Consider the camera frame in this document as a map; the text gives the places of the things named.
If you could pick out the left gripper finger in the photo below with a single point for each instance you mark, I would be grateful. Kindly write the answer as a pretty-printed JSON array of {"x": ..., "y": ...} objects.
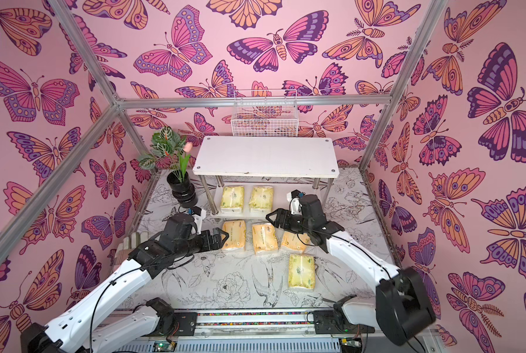
[
  {"x": 214, "y": 242},
  {"x": 217, "y": 234}
]

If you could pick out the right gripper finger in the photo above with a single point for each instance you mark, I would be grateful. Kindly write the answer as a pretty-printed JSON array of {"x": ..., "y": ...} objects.
[
  {"x": 281, "y": 222},
  {"x": 278, "y": 215}
]

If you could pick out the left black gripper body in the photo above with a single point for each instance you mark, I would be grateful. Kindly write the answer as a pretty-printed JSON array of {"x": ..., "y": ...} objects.
[{"x": 208, "y": 240}]

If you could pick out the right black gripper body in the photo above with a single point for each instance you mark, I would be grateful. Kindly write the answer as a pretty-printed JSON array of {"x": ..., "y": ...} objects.
[{"x": 283, "y": 218}]

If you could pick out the orange tissue pack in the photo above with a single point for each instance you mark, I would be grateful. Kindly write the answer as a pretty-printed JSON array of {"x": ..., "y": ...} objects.
[
  {"x": 295, "y": 242},
  {"x": 237, "y": 232},
  {"x": 264, "y": 238}
]

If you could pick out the yellow-green tissue pack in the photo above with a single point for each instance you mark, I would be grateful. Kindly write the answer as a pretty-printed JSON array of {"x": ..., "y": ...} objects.
[
  {"x": 301, "y": 273},
  {"x": 232, "y": 200},
  {"x": 261, "y": 200}
]

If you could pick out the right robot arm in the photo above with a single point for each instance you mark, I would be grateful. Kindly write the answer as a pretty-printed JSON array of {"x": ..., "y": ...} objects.
[{"x": 402, "y": 308}]

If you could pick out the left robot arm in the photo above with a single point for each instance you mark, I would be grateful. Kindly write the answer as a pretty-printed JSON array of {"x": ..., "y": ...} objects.
[{"x": 78, "y": 330}]

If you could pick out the white two-tier shelf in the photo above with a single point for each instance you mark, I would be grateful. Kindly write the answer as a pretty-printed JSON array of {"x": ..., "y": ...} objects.
[{"x": 286, "y": 164}]

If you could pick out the potted plant in black vase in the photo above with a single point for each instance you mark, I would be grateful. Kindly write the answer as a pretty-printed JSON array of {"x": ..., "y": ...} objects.
[{"x": 172, "y": 152}]

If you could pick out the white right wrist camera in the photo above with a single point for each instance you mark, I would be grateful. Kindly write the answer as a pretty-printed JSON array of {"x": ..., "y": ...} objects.
[{"x": 294, "y": 202}]

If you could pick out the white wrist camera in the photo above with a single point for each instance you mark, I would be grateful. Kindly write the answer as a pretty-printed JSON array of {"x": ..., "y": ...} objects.
[
  {"x": 198, "y": 215},
  {"x": 294, "y": 202}
]

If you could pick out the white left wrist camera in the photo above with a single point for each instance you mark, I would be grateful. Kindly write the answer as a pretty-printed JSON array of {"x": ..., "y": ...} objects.
[{"x": 198, "y": 215}]

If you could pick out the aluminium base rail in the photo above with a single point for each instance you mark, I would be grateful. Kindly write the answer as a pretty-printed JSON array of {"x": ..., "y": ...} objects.
[{"x": 276, "y": 330}]

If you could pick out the white wire basket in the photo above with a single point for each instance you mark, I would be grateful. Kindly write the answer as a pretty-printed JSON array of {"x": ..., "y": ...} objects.
[{"x": 265, "y": 113}]

